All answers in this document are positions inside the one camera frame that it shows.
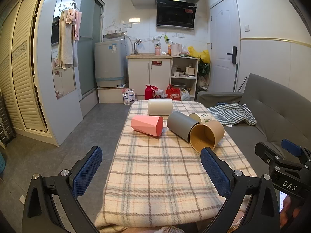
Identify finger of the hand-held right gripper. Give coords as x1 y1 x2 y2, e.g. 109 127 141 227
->
255 142 301 167
281 138 311 169

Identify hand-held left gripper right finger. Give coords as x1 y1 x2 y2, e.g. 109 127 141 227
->
200 147 281 233

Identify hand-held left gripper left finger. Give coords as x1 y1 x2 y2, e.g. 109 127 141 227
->
22 146 103 233

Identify brown paper cup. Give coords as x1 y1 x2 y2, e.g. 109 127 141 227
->
190 120 224 154

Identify white printed paper cup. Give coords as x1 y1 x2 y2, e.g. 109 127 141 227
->
189 112 216 124

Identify grey cup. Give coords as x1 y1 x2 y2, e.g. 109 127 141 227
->
167 111 199 143

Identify pink faceted cup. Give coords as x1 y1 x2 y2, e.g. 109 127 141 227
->
131 116 164 138

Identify cream white cup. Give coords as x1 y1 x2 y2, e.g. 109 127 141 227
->
147 98 173 116

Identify person's right hand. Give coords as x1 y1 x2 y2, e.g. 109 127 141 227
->
279 196 301 229

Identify grey sofa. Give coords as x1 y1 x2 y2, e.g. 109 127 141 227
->
196 73 311 175

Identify blue checked cloth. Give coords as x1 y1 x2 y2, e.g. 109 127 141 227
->
206 103 257 127

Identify beige plaid blanket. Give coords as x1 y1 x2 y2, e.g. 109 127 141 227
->
94 99 258 230

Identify white washing machine platform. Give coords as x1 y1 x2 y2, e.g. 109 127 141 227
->
97 83 129 104

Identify white plastic bag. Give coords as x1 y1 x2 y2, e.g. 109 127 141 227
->
180 88 191 102

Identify blue white package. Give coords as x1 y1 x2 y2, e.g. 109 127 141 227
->
121 88 137 105

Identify teal basket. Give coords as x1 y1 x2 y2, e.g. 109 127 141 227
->
0 148 7 176

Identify red shopping bag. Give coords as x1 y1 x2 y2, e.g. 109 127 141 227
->
166 84 182 102

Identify black folding crate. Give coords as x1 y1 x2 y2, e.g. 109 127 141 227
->
0 95 16 147

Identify red thermos jug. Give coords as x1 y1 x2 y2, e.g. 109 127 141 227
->
145 85 158 100

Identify white open shelf unit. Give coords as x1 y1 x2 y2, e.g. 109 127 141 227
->
170 56 199 101

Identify green plant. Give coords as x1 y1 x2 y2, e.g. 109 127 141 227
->
198 62 211 78

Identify white sink cabinet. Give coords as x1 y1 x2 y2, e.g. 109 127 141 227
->
126 54 172 101

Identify grey washing machine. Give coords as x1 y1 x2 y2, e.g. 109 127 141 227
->
94 34 127 88

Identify cream louvered wardrobe doors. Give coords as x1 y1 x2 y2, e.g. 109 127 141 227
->
0 0 49 133

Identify yellow plastic bag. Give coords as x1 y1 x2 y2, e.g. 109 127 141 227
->
188 46 211 64

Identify frosted glass shower door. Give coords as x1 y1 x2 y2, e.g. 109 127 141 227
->
77 0 105 96

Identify white door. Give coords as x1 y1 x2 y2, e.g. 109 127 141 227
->
209 0 241 93

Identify beige hanging towel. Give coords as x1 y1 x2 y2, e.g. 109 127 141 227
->
58 10 75 70

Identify white kettle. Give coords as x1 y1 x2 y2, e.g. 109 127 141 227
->
171 43 183 56

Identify metal faucet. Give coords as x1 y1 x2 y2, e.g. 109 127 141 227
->
133 38 143 55

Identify pink hanging towel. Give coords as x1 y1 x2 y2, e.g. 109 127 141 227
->
66 8 82 41

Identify black range hood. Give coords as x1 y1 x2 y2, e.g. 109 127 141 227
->
155 0 198 30

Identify mop handle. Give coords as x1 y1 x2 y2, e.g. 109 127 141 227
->
232 63 239 93

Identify wall mirror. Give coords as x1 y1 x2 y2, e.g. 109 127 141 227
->
51 0 77 100

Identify black door lock handle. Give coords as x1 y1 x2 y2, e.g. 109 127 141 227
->
226 46 238 65

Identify wire clothes hanger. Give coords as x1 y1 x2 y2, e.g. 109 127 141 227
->
104 19 124 33

